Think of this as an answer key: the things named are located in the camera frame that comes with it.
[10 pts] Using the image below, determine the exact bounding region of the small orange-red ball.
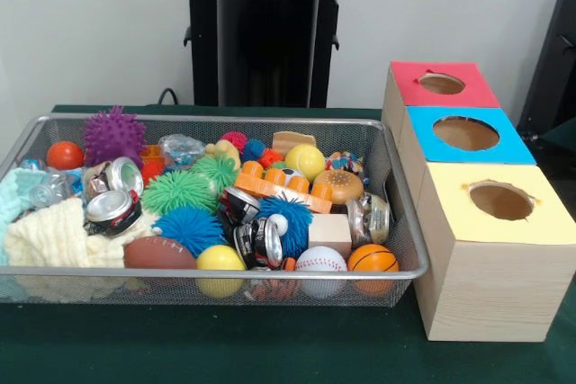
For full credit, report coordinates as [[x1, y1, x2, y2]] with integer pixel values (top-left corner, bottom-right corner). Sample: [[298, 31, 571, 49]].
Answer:
[[45, 140, 86, 171]]

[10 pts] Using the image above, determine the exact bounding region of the purple spiky ball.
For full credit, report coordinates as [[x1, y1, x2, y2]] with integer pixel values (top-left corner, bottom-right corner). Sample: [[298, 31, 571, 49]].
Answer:
[[83, 104, 149, 168]]

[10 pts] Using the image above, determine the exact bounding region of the dark green tablecloth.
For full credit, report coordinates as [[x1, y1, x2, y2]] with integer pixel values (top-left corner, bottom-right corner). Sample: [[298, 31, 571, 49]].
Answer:
[[0, 104, 576, 384], [537, 114, 576, 147]]

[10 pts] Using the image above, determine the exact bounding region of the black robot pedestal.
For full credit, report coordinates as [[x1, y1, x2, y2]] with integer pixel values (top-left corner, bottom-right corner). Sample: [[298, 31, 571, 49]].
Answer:
[[174, 0, 362, 109]]

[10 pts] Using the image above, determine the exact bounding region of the silver mesh bin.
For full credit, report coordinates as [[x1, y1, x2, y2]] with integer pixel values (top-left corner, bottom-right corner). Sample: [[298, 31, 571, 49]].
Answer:
[[0, 112, 429, 308]]

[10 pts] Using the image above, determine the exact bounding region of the smooth yellow ball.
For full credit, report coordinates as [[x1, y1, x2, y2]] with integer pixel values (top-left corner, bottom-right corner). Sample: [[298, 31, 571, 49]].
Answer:
[[195, 244, 247, 299]]

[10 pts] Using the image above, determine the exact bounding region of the brown toy football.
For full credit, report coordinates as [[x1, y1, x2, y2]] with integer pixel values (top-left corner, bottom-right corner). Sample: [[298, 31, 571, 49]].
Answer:
[[123, 235, 198, 271]]

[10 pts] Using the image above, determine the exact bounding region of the black cable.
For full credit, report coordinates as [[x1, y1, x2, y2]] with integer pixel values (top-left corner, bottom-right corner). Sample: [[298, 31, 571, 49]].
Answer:
[[157, 86, 181, 106]]

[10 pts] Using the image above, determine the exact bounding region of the black office chair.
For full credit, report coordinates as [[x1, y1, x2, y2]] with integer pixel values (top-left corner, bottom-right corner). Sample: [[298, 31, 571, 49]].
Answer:
[[516, 0, 576, 133]]

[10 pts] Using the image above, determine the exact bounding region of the yellow tennis ball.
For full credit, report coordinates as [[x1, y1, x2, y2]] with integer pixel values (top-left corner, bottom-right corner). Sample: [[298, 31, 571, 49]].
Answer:
[[284, 144, 327, 183]]

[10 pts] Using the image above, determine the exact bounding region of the orange toy basketball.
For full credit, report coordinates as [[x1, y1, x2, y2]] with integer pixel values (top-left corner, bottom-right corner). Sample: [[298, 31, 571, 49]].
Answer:
[[346, 244, 401, 295]]

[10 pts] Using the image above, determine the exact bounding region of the orange toy building block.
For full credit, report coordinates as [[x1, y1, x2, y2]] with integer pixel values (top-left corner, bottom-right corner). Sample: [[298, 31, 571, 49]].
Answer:
[[233, 160, 334, 214]]

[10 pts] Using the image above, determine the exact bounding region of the wooden box with three holes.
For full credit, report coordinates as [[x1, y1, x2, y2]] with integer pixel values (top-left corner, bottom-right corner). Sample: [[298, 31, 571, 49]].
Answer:
[[380, 59, 576, 343]]

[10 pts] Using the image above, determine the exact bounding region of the blue koosh ball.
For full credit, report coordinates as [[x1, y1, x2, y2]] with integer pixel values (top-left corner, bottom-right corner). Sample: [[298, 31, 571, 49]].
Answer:
[[152, 206, 229, 259]]

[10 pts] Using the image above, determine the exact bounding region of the white toy baseball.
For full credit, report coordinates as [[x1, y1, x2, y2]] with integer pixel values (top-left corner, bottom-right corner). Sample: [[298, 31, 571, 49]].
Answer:
[[294, 246, 348, 299]]

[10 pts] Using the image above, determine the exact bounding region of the toy burger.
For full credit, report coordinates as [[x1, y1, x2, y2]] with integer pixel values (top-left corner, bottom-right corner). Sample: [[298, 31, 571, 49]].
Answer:
[[312, 169, 365, 205]]

